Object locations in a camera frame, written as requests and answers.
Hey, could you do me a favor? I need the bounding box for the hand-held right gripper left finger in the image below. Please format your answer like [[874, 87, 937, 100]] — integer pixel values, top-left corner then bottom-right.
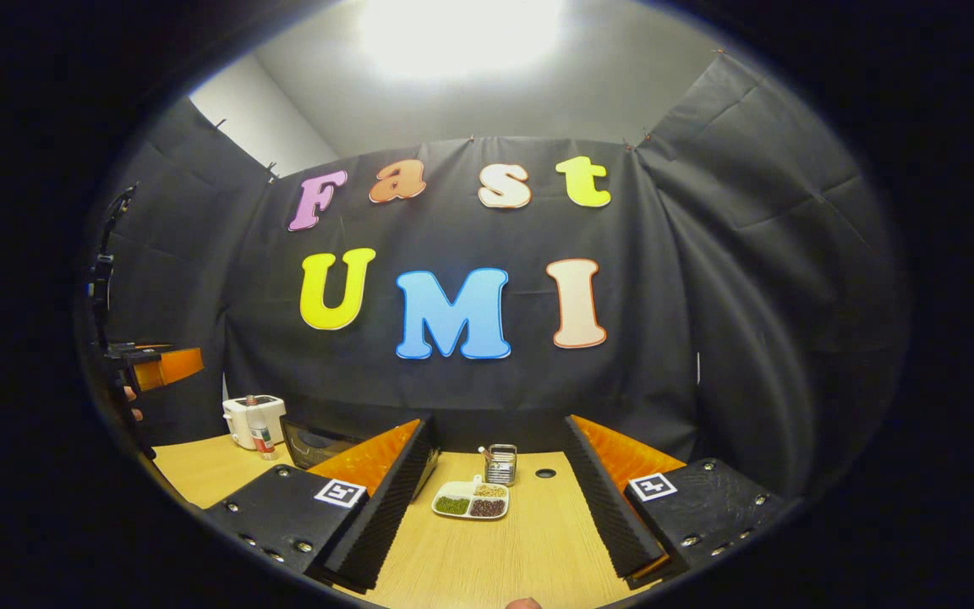
[[202, 416, 439, 591]]

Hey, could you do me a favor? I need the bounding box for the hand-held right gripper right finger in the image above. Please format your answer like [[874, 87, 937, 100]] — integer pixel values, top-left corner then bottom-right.
[[562, 414, 785, 591]]

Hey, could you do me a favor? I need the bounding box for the black electric oven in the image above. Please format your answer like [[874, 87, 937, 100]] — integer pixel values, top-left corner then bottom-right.
[[280, 414, 441, 500]]

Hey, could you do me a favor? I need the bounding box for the white divided plate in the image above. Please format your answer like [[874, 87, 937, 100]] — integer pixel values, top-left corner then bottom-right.
[[430, 477, 512, 521]]

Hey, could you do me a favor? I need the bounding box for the white toaster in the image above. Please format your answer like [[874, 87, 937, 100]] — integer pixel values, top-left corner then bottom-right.
[[222, 394, 287, 451]]

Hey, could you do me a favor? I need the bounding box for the clear plastic bottle red label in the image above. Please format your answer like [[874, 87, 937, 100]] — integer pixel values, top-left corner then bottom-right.
[[246, 395, 276, 462]]

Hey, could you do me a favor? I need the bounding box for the black backdrop cloth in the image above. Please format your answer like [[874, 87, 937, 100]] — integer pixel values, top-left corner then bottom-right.
[[81, 51, 911, 508]]

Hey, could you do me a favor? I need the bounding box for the large ceiling light panel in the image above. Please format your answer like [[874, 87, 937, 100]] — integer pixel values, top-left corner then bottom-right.
[[358, 0, 566, 79]]

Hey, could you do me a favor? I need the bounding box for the metal wire utensil holder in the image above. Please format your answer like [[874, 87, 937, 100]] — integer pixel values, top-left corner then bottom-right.
[[484, 443, 519, 486]]

